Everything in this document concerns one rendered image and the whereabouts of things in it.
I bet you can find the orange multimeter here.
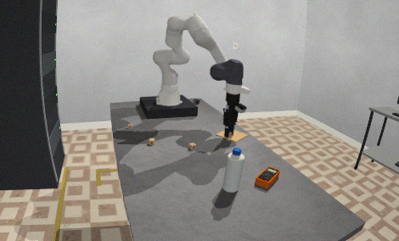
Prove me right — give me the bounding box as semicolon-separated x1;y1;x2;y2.
255;166;280;188

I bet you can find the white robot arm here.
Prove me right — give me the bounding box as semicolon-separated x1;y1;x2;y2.
153;13;250;106

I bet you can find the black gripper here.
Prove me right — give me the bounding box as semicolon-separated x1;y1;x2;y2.
223;92;240;137

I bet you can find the white bottle with blue cap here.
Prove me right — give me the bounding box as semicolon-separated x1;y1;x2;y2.
222;149;244;193

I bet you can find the orange block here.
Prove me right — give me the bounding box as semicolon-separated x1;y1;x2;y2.
189;143;196;150

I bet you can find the orange mat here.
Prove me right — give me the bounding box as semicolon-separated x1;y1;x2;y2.
216;130;249;142

